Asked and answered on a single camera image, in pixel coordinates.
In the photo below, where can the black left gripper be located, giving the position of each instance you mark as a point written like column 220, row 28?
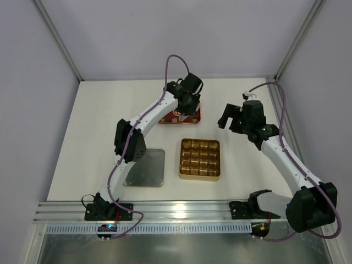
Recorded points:
column 191, row 107

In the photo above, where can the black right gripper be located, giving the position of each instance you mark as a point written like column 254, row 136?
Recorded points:
column 235, row 121

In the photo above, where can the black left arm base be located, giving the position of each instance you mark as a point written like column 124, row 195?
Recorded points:
column 98, row 209

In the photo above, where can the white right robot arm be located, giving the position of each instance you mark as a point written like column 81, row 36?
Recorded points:
column 313, row 203

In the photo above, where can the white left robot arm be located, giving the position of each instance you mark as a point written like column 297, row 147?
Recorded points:
column 129, row 139

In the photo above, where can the gold chocolate box tray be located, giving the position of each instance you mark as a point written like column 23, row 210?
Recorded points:
column 200, row 160

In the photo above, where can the red tray lid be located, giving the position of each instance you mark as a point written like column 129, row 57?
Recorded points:
column 173, row 116

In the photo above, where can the square metal plate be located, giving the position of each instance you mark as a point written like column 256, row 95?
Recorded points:
column 147, row 172

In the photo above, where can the slotted cable duct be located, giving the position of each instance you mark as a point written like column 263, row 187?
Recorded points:
column 152, row 228

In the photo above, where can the aluminium front rail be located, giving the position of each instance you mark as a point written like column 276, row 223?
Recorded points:
column 174, row 211

